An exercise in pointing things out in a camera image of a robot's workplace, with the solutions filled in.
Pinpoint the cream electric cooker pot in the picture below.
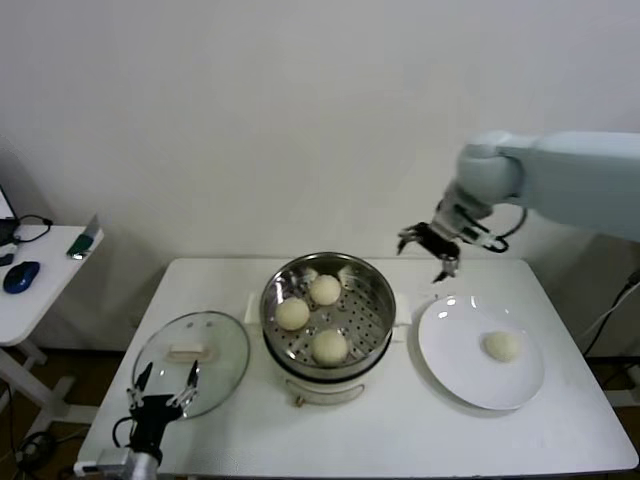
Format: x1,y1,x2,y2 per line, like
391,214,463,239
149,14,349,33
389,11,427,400
243,292,414,409

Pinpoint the black floor cable bundle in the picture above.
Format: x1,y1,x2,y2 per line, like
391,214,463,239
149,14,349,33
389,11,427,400
14,429,61,474

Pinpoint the white wall cable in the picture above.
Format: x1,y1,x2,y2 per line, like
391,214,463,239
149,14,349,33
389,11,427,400
579,277,640,346

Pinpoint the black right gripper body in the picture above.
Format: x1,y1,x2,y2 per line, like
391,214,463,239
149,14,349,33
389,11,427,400
419,223,460,259

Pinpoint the blue computer mouse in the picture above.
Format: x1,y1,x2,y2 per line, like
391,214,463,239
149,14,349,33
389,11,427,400
2,260,40,295

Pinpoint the white round plate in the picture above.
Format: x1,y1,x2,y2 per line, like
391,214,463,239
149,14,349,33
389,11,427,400
417,294,545,412

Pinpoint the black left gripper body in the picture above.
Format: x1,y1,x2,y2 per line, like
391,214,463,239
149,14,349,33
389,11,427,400
124,396,183,454

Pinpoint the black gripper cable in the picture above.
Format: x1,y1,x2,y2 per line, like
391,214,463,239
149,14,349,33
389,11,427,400
112,417,136,449
492,204,529,241

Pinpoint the perforated steel steamer basket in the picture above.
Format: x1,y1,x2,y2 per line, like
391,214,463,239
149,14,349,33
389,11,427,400
258,252,397,369

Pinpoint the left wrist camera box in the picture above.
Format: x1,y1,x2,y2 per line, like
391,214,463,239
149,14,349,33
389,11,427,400
73,448,132,476

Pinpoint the white steamed baozi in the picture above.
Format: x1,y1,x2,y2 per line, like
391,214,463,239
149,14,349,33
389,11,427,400
482,330,521,363
309,273,344,306
274,298,311,332
310,328,350,366

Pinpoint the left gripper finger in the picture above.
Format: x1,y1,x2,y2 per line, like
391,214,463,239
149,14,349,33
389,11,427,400
165,361,199,410
125,362,154,410

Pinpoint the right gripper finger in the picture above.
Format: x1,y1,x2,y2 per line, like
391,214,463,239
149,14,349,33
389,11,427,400
397,225,426,255
431,255,460,285

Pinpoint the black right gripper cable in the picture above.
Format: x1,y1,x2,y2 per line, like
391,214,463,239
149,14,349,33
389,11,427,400
492,204,529,241

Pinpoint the glass lid with cream handle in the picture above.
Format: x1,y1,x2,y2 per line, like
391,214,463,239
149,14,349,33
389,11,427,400
131,310,251,420

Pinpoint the laptop computer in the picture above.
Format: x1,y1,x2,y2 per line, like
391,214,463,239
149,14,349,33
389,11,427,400
0,185,19,246

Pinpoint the white side table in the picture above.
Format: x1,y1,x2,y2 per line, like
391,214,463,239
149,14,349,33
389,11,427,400
0,224,105,426

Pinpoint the thin black desk cable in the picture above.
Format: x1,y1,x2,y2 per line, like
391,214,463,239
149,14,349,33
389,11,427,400
9,214,54,246

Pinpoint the green handled tool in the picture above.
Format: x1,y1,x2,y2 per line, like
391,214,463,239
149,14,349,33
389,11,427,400
66,214,100,261

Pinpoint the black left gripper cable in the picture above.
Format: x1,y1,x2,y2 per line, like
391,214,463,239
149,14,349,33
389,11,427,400
112,417,136,449

